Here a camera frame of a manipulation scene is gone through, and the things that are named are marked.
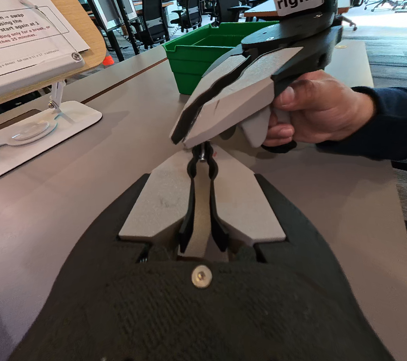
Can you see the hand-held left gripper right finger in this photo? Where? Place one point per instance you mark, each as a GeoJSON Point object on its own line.
{"type": "Point", "coordinates": [248, 205]}

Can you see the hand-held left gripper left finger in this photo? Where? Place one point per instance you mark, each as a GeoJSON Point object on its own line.
{"type": "Point", "coordinates": [159, 202]}

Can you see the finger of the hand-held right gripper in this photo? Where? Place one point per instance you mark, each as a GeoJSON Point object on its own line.
{"type": "Point", "coordinates": [241, 97]}
{"type": "Point", "coordinates": [216, 78]}

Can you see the green plastic bin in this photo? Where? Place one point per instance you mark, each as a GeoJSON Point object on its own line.
{"type": "Point", "coordinates": [187, 62]}

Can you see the steel bolt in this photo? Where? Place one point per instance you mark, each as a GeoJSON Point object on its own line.
{"type": "Point", "coordinates": [202, 154]}

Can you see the person's right hand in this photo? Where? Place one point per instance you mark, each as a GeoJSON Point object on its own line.
{"type": "Point", "coordinates": [330, 109]}

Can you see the wood-top office table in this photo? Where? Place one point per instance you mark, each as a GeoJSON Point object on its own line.
{"type": "Point", "coordinates": [260, 9]}

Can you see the orange traffic cone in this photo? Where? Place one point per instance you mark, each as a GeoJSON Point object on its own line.
{"type": "Point", "coordinates": [108, 61]}

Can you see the instruction sheet on stand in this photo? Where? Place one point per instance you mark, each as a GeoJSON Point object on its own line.
{"type": "Point", "coordinates": [79, 17]}

